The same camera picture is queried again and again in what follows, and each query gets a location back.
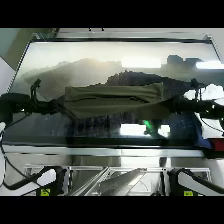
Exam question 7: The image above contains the black cable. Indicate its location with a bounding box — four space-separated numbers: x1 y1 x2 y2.
194 112 224 138
0 112 33 183

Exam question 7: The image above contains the blue garment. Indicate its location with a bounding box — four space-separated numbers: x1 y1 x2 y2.
193 114 215 150

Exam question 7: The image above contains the red garment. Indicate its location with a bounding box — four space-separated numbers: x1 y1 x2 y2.
210 138 224 152

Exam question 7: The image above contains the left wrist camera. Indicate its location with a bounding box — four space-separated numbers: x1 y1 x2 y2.
29 78 43 102

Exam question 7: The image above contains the olive green shirt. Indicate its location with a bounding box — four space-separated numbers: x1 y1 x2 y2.
62 82 172 121

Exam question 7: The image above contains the silver frame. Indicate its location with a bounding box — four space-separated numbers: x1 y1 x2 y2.
0 144 224 197

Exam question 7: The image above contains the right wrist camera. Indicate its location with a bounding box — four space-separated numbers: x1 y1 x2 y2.
189 77 206 101

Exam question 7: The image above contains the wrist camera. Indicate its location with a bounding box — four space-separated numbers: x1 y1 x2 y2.
189 77 206 101
29 78 43 102

